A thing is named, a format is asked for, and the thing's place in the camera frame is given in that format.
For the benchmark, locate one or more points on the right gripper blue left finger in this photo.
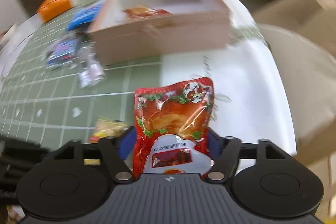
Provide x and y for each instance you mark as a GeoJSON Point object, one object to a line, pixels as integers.
{"type": "Point", "coordinates": [126, 142]}

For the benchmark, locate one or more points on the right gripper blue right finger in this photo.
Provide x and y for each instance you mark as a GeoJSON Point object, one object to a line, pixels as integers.
{"type": "Point", "coordinates": [215, 144]}

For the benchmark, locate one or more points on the red chicken snack packet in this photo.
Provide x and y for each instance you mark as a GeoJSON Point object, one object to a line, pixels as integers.
{"type": "Point", "coordinates": [171, 124]}

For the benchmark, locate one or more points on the white red snack packet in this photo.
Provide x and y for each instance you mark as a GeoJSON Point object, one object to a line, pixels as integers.
{"type": "Point", "coordinates": [62, 52]}

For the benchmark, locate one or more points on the blue seaweed snack packet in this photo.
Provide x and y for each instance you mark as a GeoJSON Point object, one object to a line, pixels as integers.
{"type": "Point", "coordinates": [85, 15]}

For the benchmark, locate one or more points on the yellow snack packet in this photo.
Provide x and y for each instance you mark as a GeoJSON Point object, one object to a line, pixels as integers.
{"type": "Point", "coordinates": [105, 128]}

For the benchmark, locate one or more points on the clear plastic wrapped packet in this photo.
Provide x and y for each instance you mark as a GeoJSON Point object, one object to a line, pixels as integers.
{"type": "Point", "coordinates": [91, 71]}

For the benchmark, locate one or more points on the green grid tablecloth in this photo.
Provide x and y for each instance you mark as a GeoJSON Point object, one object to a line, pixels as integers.
{"type": "Point", "coordinates": [48, 106]}

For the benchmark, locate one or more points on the red packet inside box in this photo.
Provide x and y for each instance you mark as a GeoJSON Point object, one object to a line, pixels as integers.
{"type": "Point", "coordinates": [143, 12]}

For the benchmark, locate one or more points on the pink cardboard box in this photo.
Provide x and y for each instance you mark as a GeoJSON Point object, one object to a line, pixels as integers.
{"type": "Point", "coordinates": [193, 25]}

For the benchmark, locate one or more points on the beige armchair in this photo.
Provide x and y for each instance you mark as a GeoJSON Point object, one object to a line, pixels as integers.
{"type": "Point", "coordinates": [301, 37]}

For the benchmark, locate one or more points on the orange tissue box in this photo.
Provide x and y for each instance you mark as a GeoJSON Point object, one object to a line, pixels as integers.
{"type": "Point", "coordinates": [50, 9]}

